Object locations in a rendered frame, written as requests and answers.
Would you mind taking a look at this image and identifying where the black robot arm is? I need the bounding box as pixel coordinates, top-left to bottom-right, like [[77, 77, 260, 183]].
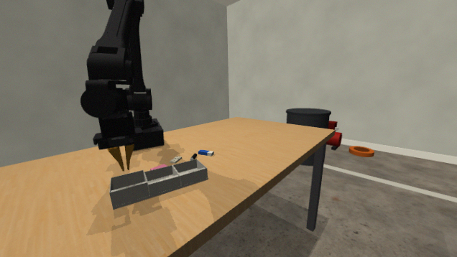
[[80, 0, 158, 147]]

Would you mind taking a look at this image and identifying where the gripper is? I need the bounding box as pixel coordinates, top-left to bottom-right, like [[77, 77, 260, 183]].
[[93, 110, 144, 172]]

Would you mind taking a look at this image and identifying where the white domino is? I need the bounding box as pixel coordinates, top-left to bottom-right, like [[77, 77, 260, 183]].
[[170, 156, 182, 164]]

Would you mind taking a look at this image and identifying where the grey open bin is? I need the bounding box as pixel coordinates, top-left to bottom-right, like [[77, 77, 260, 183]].
[[109, 159, 208, 210]]

